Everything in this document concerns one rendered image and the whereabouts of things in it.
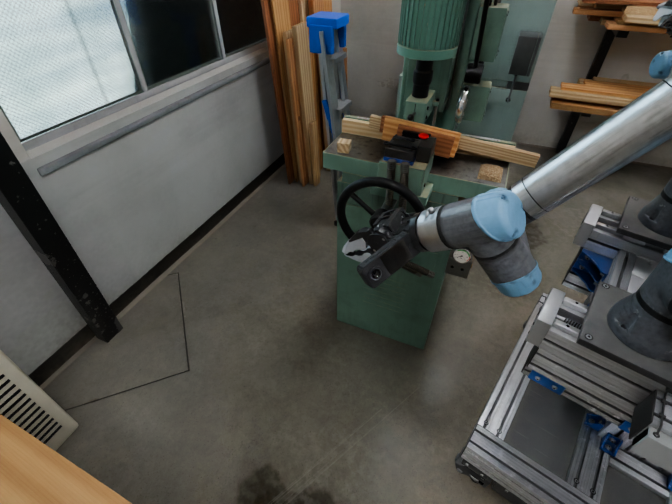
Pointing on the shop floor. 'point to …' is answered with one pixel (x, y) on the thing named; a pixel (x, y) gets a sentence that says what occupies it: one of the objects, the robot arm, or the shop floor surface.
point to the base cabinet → (388, 292)
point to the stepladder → (331, 73)
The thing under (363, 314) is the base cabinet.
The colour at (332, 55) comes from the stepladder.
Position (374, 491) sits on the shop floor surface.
